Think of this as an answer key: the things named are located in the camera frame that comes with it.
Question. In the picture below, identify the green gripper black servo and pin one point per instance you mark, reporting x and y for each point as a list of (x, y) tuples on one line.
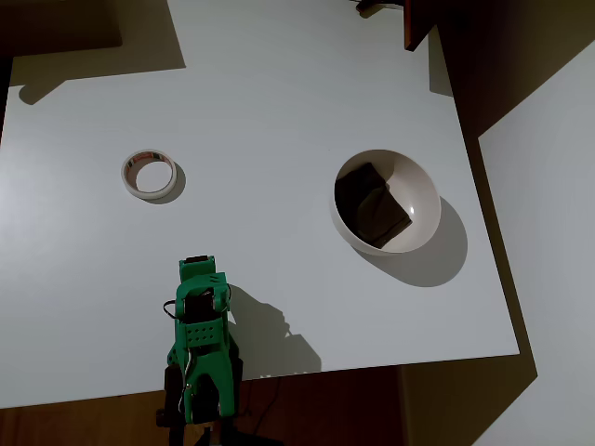
[(200, 261)]

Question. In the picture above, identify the white tape roll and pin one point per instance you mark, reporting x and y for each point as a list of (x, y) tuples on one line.
[(131, 186)]

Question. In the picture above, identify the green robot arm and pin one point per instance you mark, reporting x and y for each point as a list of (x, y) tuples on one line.
[(204, 367)]

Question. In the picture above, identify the black table clamp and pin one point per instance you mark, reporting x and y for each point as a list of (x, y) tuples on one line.
[(171, 385)]

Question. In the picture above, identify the black folded cloth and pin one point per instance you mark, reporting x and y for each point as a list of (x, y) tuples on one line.
[(372, 209)]

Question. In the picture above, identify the white bowl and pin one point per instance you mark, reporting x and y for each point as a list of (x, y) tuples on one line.
[(420, 186)]

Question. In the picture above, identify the dark brown furniture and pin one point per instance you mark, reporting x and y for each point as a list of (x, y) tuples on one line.
[(56, 23)]

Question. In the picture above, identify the brown wooden board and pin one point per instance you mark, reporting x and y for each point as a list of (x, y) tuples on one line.
[(416, 23)]

